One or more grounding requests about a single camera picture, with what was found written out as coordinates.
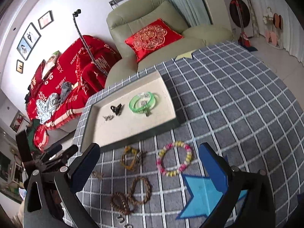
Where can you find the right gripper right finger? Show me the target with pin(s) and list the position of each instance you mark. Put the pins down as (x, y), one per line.
(257, 210)

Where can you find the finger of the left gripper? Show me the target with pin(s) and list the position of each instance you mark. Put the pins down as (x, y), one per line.
(50, 152)
(62, 159)

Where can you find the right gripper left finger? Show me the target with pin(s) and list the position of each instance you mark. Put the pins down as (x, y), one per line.
(51, 193)

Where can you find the grey jewelry tray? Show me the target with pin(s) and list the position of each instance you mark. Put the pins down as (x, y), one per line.
(128, 127)

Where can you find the blue star sticker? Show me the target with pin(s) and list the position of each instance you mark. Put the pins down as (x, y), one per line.
(205, 192)

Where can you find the grey crumpled clothes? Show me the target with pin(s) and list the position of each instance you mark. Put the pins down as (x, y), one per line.
(46, 109)

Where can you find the small silver charm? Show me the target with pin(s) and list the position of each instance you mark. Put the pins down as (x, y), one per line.
(108, 117)

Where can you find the black hair claw clip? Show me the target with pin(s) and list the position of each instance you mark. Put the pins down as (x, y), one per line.
(116, 109)

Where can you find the small framed picture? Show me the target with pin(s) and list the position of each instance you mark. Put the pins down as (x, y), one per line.
(19, 66)

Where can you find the red bed blanket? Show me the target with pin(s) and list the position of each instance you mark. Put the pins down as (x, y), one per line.
(73, 66)

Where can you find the blue framed picture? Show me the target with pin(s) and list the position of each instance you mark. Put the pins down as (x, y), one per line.
(24, 48)

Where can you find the green translucent bangle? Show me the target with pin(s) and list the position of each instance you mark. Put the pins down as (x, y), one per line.
(142, 103)

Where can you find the large framed picture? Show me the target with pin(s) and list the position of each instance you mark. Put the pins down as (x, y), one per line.
(32, 35)

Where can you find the white framed picture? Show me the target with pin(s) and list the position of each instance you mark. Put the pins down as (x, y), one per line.
(46, 19)

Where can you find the red embroidered cushion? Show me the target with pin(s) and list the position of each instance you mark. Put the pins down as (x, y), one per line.
(151, 38)

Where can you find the yellow star sticker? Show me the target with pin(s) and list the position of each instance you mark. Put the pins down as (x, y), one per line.
(187, 55)

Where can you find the green leather armchair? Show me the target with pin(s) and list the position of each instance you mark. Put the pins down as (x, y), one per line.
(130, 17)

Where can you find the pink slippers rack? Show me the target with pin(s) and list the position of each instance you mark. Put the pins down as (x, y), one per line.
(273, 23)

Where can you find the white washing machine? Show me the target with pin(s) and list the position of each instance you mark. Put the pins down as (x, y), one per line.
(239, 9)

